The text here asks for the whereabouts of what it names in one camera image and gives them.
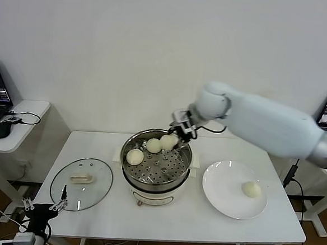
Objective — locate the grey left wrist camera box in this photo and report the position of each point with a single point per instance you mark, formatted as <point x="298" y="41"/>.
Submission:
<point x="24" y="239"/>

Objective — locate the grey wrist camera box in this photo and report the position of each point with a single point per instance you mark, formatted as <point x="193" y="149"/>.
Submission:
<point x="184" y="119"/>
<point x="24" y="239"/>

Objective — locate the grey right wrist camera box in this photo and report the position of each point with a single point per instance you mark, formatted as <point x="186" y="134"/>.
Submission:
<point x="184" y="119"/>

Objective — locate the white side table with label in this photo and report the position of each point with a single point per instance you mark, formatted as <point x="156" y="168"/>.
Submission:
<point x="317" y="225"/>

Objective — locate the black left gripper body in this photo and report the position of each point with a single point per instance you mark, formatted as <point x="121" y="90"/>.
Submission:
<point x="42" y="213"/>

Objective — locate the perforated steel steamer basket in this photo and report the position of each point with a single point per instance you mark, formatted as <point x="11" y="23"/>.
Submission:
<point x="166" y="167"/>

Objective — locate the white round plate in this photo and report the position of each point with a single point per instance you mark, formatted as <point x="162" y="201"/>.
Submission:
<point x="226" y="188"/>

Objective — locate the white steamed baozi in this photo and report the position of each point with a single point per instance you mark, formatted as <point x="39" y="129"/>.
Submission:
<point x="251" y="189"/>
<point x="168" y="142"/>
<point x="153" y="146"/>
<point x="134" y="157"/>

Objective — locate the cream electric cooking pot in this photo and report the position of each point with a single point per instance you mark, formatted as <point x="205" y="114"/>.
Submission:
<point x="152" y="196"/>

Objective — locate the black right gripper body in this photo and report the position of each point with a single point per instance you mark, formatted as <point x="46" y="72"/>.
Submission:
<point x="186" y="135"/>

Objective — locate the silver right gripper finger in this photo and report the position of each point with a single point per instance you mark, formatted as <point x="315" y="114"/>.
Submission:
<point x="181" y="146"/>
<point x="173" y="129"/>

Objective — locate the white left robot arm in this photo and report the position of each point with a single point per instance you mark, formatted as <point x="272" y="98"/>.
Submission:
<point x="40" y="241"/>

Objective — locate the black computer mouse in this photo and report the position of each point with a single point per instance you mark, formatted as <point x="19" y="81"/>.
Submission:
<point x="1" y="130"/>

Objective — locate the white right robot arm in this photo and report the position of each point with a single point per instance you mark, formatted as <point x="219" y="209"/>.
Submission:
<point x="264" y="124"/>

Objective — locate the white side table with mouse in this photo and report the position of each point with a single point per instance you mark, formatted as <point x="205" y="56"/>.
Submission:
<point x="27" y="110"/>

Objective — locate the black usb hub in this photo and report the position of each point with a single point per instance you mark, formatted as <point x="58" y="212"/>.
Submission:
<point x="13" y="120"/>

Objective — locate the white wall socket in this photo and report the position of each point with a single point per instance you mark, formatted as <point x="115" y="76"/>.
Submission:
<point x="24" y="165"/>

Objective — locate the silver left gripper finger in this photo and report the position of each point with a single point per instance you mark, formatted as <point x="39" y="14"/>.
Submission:
<point x="62" y="203"/>
<point x="28" y="204"/>

